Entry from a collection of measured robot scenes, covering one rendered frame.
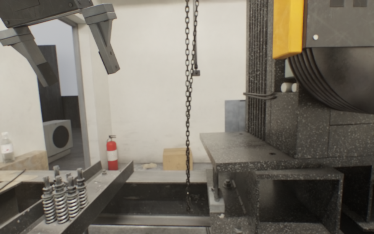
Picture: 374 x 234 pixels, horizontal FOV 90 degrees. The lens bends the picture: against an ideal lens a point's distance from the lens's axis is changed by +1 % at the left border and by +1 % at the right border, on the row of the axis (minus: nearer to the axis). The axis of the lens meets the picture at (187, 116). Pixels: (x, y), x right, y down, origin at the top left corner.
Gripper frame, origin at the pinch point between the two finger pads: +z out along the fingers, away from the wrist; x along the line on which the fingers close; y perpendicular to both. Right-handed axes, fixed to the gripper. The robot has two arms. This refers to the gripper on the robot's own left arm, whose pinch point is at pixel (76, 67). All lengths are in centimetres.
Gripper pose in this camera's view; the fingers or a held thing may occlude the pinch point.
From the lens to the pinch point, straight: 40.7
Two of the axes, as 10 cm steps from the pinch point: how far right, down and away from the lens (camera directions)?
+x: -9.8, 1.4, 1.7
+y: 0.8, -5.1, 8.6
